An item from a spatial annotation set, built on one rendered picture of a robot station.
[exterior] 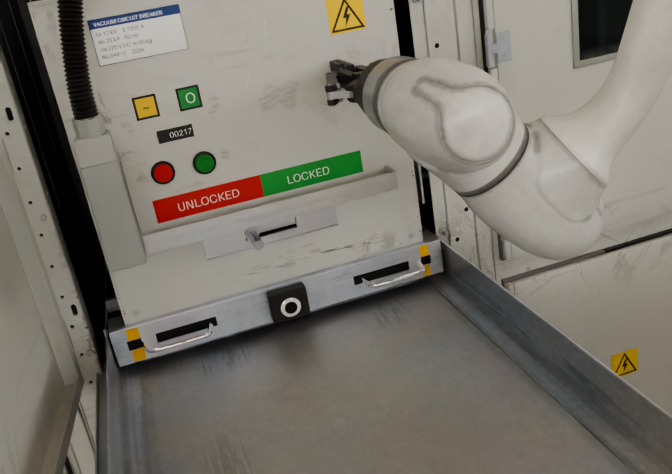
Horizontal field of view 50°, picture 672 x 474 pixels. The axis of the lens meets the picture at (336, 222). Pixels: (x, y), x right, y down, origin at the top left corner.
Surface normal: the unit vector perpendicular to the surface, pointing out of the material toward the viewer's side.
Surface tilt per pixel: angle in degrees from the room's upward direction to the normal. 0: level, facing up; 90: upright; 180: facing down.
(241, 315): 90
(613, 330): 90
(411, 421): 0
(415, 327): 0
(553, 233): 106
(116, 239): 90
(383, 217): 90
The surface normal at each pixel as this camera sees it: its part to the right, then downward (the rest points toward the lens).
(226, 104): 0.30, 0.30
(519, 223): -0.21, 0.74
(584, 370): -0.94, 0.25
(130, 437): -0.16, -0.92
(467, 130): 0.07, 0.35
